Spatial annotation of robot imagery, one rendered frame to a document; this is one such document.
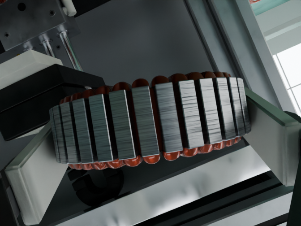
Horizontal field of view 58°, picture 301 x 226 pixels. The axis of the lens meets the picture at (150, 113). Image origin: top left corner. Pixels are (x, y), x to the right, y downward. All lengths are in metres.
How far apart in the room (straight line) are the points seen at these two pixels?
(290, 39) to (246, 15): 6.98
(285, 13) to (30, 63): 7.20
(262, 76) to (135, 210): 0.18
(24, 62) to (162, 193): 0.17
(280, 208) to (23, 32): 0.32
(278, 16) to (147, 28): 6.87
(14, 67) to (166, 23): 0.27
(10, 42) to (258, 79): 0.26
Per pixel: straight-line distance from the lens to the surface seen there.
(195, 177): 0.27
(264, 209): 0.30
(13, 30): 0.34
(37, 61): 0.21
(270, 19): 7.19
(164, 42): 0.42
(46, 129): 0.16
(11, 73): 0.22
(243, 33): 0.27
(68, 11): 0.33
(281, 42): 7.16
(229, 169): 0.27
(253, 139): 0.16
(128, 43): 0.43
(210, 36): 0.36
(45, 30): 0.32
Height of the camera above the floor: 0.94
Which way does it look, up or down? 1 degrees up
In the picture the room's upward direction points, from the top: 156 degrees clockwise
